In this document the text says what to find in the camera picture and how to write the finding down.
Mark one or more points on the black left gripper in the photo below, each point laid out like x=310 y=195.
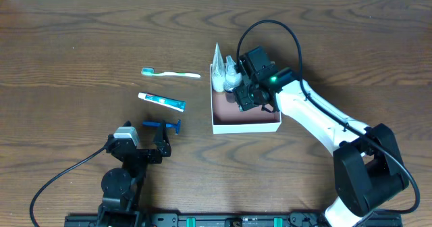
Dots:
x=145 y=153

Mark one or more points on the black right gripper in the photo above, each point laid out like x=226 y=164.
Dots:
x=241 y=94

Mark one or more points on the clear pump soap bottle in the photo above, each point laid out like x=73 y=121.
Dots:
x=232 y=79

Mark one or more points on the blue disposable razor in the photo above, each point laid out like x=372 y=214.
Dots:
x=175 y=126

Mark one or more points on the green white toothpaste tube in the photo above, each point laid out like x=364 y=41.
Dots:
x=164 y=101

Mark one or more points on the green white toothbrush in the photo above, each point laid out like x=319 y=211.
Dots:
x=151 y=72

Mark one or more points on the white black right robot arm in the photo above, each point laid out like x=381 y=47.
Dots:
x=366 y=160

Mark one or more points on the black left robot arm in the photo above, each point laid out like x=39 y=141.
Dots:
x=122 y=186

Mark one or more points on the white box pink interior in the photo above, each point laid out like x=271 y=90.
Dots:
x=228 y=119

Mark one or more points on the white cone tube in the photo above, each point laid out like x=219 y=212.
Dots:
x=217 y=71

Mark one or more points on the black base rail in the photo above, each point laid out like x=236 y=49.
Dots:
x=236 y=220

